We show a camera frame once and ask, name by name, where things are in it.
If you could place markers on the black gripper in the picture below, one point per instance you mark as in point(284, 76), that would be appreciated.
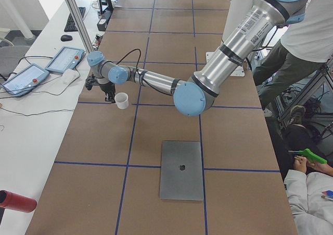
point(107, 88)

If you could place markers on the white plastic cup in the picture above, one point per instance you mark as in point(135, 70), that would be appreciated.
point(121, 100)

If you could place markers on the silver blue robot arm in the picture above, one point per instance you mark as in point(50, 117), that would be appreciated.
point(198, 93)

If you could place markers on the silver closed laptop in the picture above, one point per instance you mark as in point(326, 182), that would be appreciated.
point(181, 171)

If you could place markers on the seated person's hand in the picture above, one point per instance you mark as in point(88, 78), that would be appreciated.
point(301, 164)

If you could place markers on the white folded cloth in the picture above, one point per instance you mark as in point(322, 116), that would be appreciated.
point(69, 76)

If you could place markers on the blue teach pendant far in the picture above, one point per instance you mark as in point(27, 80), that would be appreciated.
point(66, 58)

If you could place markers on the blue teach pendant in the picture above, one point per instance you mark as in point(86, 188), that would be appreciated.
point(66, 58)
point(25, 81)

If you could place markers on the black computer mouse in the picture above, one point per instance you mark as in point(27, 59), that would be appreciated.
point(66, 37)

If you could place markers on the black box on table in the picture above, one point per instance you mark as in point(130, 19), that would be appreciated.
point(104, 20)

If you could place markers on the blue tape line crosswise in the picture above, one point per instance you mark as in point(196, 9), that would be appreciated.
point(159, 167)

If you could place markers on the blue teach pendant near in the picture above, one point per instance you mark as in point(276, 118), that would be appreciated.
point(25, 81)

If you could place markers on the grey office chair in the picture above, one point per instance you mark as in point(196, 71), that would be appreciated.
point(10, 56)

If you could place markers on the blue tape line lengthwise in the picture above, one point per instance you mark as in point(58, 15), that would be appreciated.
point(201, 140)

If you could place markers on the red cylinder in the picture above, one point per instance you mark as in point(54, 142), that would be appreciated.
point(17, 202)

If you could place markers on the standing person white shirt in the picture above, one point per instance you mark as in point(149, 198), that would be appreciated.
point(303, 49)

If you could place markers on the green plastic tool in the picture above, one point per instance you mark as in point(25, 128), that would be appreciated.
point(309, 155)

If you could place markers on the seated person white hoodie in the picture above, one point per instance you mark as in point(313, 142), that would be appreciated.
point(311, 213)

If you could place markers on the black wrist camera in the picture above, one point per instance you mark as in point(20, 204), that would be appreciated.
point(89, 82)

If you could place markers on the aluminium frame post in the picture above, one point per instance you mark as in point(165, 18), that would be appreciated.
point(78, 20)

